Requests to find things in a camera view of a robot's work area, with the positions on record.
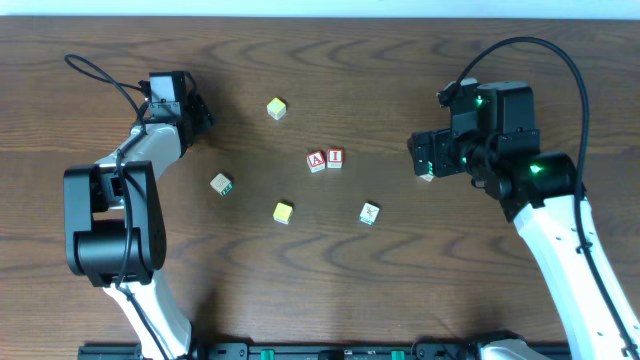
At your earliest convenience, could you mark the white block green side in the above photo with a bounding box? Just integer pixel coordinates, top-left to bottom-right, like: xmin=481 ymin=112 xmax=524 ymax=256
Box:
xmin=209 ymin=173 xmax=233 ymax=196

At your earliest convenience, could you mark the white block stick figure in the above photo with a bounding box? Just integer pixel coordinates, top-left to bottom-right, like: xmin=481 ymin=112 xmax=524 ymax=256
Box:
xmin=359 ymin=202 xmax=380 ymax=225

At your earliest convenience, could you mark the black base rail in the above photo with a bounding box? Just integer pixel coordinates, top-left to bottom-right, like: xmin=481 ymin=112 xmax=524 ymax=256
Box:
xmin=77 ymin=341 xmax=571 ymax=360

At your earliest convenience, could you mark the yellow block upper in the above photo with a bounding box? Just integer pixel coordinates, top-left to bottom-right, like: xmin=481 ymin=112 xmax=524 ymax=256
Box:
xmin=266 ymin=97 xmax=287 ymax=120

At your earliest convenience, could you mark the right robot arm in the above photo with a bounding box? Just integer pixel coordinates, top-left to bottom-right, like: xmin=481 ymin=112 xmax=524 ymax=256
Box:
xmin=407 ymin=78 xmax=639 ymax=359

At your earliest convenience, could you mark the green letter R block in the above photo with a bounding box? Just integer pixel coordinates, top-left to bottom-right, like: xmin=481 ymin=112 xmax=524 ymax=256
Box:
xmin=419 ymin=161 xmax=434 ymax=182

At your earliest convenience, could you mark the red letter I block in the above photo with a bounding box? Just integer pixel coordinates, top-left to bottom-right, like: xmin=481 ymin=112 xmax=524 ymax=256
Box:
xmin=327 ymin=148 xmax=344 ymax=169

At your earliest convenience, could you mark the yellow block lower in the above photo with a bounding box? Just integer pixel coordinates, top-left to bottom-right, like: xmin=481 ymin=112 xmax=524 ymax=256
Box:
xmin=273 ymin=202 xmax=294 ymax=224

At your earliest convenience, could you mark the red letter A block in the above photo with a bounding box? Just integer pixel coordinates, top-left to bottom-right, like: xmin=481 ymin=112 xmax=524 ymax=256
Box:
xmin=306 ymin=151 xmax=326 ymax=173

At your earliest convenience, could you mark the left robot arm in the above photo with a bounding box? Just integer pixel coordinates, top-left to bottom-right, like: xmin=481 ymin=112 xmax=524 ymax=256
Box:
xmin=63 ymin=71 xmax=214 ymax=359

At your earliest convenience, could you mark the yellow block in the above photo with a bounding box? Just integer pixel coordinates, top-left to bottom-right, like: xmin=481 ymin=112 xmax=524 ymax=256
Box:
xmin=273 ymin=202 xmax=294 ymax=224
xmin=266 ymin=97 xmax=287 ymax=120

